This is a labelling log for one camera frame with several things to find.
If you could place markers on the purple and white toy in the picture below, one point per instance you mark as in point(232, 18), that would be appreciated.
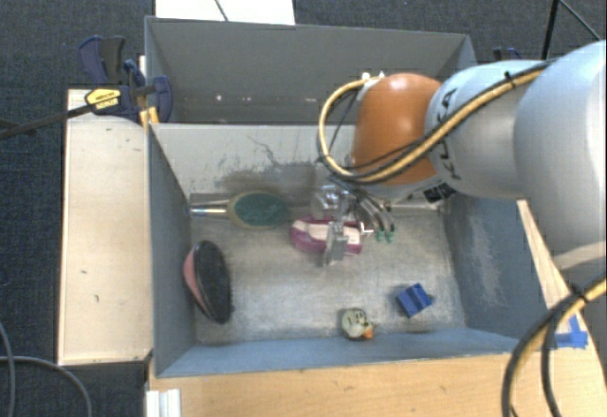
point(308, 235)

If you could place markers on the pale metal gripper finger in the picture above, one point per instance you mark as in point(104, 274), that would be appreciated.
point(331, 249)
point(343, 247)

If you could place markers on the cream and orange toy figure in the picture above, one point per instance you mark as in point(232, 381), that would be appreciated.
point(355, 323)

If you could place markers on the grey metal bin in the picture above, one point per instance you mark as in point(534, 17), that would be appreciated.
point(284, 282)

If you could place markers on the blue ridged block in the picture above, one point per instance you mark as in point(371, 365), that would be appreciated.
point(413, 300)

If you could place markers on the pink and black oval brush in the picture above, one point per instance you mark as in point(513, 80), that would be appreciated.
point(213, 280)

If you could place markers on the pale wood board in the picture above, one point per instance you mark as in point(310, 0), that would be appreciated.
point(104, 235)

